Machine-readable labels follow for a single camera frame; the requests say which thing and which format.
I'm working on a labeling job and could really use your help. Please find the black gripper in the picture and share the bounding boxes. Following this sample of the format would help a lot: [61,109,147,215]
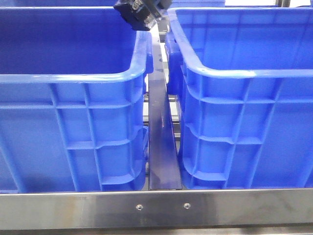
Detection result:
[113,0,172,31]

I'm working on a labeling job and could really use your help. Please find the far blue crate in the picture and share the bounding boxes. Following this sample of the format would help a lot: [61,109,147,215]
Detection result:
[170,0,225,8]

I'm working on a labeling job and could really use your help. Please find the large blue plastic crate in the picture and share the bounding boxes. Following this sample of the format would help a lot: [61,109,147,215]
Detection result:
[0,7,153,194]

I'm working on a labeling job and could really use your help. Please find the blue crate at right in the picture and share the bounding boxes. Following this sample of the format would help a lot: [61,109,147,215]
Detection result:
[166,7,313,189]

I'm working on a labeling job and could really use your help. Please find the steel front rail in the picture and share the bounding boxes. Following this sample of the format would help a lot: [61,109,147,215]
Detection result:
[0,188,313,230]

